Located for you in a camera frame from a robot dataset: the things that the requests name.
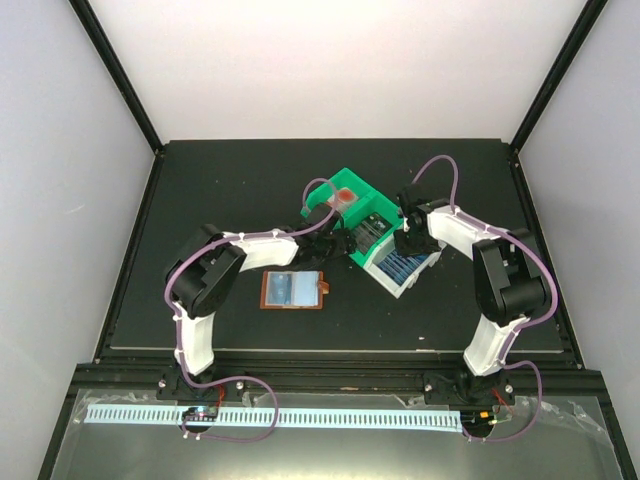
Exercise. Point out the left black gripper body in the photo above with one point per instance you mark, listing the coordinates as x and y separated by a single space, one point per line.
329 250

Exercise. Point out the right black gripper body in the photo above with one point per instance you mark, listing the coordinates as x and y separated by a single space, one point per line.
415 244

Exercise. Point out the blue credit card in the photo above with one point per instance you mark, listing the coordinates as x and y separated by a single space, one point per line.
279 289

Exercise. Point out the brown leather card holder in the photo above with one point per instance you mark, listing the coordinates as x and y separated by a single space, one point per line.
308 292

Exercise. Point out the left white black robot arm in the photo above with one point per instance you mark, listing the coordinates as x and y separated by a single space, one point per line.
197 285

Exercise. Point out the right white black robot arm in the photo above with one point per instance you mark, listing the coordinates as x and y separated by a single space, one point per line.
512 285

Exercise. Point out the red patterned card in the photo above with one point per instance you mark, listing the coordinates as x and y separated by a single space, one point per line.
343 199

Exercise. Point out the white bin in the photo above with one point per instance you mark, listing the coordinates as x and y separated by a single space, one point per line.
394 272

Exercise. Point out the green bin middle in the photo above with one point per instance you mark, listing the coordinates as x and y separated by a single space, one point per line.
387 209

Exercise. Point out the green bin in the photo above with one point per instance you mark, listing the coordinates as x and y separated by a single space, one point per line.
318 191
387 209

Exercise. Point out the green bin left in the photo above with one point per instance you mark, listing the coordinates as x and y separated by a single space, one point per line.
318 191

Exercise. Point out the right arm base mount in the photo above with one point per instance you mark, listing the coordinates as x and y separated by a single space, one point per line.
461 388

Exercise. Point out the black aluminium frame rail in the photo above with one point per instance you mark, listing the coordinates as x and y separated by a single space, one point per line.
576 435

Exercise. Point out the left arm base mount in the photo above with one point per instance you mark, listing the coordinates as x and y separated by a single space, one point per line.
200 392

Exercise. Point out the white slotted cable duct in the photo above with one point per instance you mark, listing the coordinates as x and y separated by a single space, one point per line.
323 418

